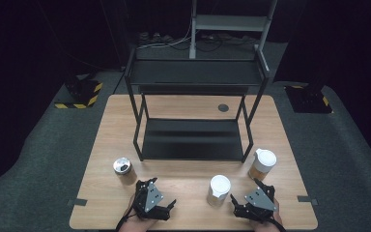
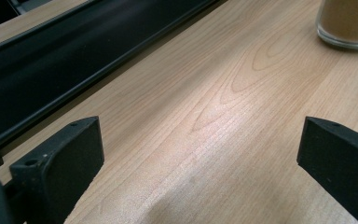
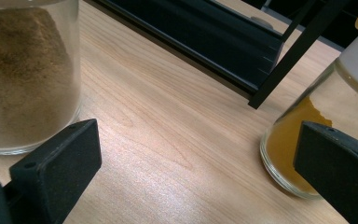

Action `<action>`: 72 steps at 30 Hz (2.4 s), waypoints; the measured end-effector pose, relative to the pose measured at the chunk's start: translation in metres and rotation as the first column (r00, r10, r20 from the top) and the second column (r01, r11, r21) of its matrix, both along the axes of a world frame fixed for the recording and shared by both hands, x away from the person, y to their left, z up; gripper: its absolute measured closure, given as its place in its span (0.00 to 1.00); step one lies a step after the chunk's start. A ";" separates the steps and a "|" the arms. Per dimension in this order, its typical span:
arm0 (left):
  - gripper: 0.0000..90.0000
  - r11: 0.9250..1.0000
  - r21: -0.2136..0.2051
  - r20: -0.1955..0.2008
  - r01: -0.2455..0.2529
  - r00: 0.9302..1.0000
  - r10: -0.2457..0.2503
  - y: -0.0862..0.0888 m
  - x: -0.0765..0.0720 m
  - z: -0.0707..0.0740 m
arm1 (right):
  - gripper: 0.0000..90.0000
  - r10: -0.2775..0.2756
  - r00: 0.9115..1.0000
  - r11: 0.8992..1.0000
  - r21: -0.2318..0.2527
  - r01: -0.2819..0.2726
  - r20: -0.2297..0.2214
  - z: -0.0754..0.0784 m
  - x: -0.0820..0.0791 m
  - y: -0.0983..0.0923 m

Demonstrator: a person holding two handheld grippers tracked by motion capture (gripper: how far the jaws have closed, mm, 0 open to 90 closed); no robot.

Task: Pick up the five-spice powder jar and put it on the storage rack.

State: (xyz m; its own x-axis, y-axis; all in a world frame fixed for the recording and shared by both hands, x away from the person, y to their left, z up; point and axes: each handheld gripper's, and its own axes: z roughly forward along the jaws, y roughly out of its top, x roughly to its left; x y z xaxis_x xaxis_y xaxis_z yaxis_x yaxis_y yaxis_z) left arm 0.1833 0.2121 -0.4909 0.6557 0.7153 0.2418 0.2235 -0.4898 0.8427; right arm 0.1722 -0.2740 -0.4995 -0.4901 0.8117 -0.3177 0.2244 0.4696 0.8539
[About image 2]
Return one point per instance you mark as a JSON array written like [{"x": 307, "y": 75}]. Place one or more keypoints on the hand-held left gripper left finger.
[{"x": 59, "y": 168}]

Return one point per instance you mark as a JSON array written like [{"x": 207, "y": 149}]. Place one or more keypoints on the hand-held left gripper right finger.
[{"x": 341, "y": 161}]

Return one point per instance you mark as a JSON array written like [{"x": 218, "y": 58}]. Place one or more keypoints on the black metal shelf rack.
[{"x": 59, "y": 62}]

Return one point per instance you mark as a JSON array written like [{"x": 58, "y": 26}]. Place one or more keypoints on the dark-lid glass spice jar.
[{"x": 348, "y": 18}]

